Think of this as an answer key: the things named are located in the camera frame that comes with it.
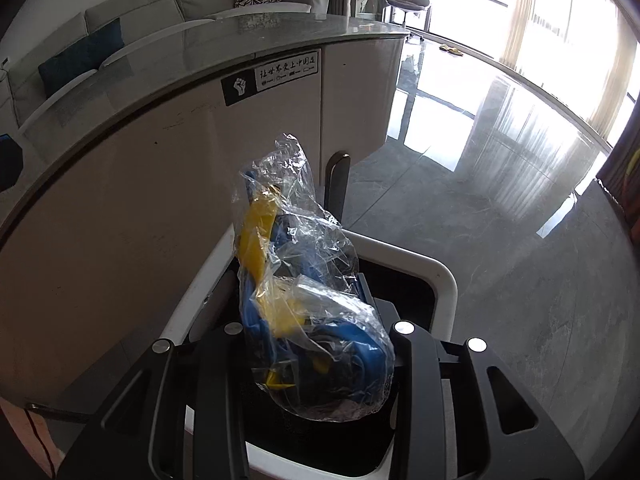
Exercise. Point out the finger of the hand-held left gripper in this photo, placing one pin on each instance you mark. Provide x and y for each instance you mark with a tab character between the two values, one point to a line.
9	162

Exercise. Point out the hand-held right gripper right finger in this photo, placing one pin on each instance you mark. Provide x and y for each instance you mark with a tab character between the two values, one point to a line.
420	385

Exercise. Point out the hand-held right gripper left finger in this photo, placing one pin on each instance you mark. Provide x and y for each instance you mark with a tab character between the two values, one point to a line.
220	385

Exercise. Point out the blue yellow toy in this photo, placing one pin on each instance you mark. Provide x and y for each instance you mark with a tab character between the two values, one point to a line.
310	340

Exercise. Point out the white trash bin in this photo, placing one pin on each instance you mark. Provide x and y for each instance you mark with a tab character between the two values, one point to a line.
430	265

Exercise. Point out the teal cushion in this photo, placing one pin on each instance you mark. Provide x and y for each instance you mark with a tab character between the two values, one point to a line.
82	57

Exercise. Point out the grey fabric sofa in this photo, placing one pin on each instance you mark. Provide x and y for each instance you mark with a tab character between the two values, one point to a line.
150	5

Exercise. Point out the dark upright bar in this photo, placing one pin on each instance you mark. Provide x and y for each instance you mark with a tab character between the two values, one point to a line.
337	190

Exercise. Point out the black and white sticker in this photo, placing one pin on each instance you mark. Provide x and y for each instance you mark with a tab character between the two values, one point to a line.
270	77

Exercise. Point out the brown patterned cloth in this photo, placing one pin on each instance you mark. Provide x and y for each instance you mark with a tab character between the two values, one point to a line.
622	180

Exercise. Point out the yellow slippers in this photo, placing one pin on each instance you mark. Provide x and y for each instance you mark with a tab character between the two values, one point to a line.
451	49

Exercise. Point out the beige sheer curtain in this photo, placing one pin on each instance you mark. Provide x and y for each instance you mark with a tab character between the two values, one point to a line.
565	45

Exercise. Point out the glass balcony door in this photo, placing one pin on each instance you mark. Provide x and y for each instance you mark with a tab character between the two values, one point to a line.
475	5

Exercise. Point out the chair with clothes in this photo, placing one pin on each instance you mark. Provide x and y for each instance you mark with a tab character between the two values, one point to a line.
407	0

